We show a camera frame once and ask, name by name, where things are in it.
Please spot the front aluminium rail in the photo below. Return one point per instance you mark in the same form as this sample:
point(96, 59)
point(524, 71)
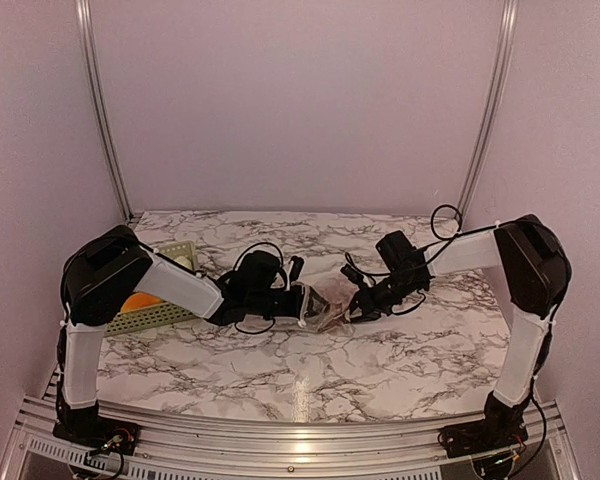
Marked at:
point(172, 446)

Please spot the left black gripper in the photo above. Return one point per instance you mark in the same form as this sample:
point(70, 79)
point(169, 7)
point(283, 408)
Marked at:
point(309, 309)

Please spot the aluminium frame post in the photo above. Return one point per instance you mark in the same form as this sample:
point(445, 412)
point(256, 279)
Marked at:
point(89, 48)
point(496, 88)

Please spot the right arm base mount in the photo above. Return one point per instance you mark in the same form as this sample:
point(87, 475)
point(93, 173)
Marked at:
point(476, 437)

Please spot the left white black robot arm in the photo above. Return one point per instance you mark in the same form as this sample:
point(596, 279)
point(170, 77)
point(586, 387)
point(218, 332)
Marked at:
point(100, 277)

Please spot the right aluminium frame post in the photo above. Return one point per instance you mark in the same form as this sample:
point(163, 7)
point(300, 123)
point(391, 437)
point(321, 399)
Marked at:
point(496, 88)

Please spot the left aluminium frame post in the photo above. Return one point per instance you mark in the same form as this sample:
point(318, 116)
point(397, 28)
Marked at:
point(89, 48)

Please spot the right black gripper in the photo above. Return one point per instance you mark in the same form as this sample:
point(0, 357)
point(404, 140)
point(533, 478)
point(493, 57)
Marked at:
point(370, 309)

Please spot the green plastic basket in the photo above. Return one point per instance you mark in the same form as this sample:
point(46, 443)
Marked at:
point(164, 313)

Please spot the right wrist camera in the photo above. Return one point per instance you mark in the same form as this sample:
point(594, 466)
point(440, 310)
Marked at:
point(364, 281)

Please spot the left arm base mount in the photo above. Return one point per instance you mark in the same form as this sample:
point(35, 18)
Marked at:
point(100, 434)

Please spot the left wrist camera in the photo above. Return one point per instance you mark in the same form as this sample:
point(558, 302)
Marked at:
point(292, 271)

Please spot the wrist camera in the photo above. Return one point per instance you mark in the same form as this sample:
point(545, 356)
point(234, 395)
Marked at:
point(292, 271)
point(364, 281)

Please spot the fake bok choy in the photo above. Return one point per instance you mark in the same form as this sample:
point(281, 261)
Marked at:
point(184, 261)

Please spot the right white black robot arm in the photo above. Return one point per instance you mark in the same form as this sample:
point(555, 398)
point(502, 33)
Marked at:
point(537, 273)

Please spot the clear zip top bag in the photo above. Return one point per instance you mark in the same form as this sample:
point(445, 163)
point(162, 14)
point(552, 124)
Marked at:
point(337, 290)

